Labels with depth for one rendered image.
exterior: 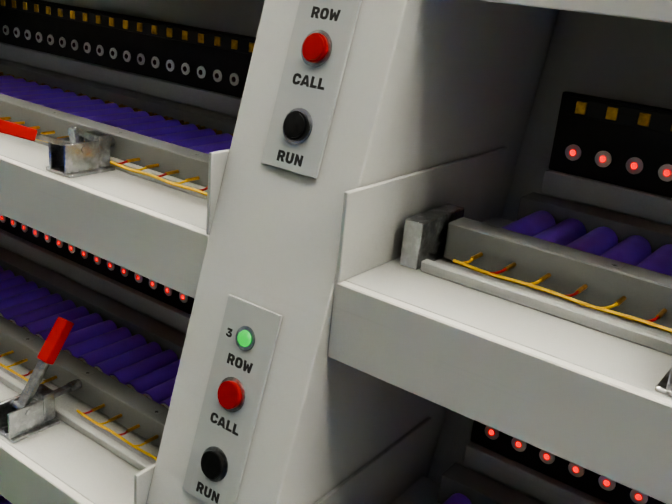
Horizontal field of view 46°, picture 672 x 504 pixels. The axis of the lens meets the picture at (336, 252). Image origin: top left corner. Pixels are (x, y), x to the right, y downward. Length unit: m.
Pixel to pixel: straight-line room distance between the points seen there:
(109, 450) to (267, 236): 0.24
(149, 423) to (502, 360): 0.32
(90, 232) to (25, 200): 0.08
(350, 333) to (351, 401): 0.07
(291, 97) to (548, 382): 0.21
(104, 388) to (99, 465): 0.07
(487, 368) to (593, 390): 0.05
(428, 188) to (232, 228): 0.12
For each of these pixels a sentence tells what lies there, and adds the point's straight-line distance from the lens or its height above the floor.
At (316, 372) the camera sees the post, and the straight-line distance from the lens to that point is 0.44.
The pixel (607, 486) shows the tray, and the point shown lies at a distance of 0.56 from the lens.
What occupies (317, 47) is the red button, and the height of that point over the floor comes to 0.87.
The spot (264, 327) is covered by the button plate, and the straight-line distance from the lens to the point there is 0.45.
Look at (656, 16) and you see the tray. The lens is 0.39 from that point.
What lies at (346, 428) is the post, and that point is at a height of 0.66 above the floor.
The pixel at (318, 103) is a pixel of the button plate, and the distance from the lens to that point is 0.44.
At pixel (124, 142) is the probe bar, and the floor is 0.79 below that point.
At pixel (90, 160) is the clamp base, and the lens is 0.60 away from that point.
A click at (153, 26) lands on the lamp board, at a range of 0.79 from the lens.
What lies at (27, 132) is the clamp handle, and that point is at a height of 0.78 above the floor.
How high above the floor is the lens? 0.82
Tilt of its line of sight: 7 degrees down
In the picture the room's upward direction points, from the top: 14 degrees clockwise
